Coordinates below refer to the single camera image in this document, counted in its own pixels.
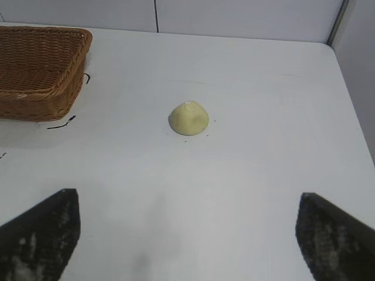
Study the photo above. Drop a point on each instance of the pale yellow egg yolk pastry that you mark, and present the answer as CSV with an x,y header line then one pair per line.
x,y
189,119

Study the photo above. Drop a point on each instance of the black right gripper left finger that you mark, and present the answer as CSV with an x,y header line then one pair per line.
x,y
38,240

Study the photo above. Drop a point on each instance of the brown wicker basket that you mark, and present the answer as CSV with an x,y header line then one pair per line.
x,y
38,73

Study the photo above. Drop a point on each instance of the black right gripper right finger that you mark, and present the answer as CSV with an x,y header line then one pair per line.
x,y
334,243

